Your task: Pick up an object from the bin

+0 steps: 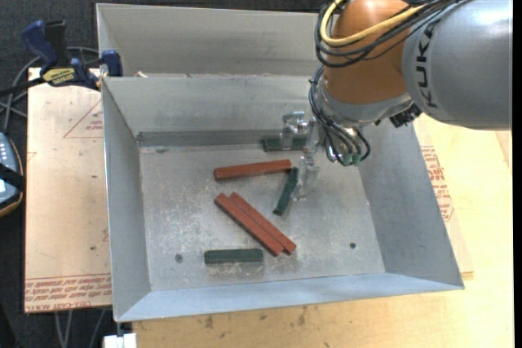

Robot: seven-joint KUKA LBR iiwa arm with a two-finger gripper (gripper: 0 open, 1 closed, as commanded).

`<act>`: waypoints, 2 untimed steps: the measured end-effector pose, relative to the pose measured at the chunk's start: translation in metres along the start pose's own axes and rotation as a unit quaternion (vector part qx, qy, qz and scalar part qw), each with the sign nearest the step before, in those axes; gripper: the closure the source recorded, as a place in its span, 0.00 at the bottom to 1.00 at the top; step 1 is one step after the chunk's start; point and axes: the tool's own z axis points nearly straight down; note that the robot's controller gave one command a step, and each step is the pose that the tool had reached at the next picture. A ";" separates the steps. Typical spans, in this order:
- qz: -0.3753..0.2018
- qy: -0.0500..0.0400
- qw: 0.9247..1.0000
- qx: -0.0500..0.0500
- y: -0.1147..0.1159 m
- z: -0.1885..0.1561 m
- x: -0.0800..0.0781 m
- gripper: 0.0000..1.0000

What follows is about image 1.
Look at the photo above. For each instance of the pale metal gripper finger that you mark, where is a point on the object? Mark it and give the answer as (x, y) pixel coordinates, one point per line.
(290, 128)
(306, 177)

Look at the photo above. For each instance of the dark green flat block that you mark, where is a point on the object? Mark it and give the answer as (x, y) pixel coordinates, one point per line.
(233, 256)
(285, 193)

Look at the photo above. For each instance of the red-brown flat block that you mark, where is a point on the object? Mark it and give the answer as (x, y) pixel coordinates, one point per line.
(253, 170)
(246, 222)
(265, 222)

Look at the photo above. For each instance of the grey metal bin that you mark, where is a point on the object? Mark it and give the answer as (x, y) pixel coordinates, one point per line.
(195, 191)

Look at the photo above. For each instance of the brown cardboard board red print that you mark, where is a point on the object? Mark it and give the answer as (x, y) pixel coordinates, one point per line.
(65, 195)

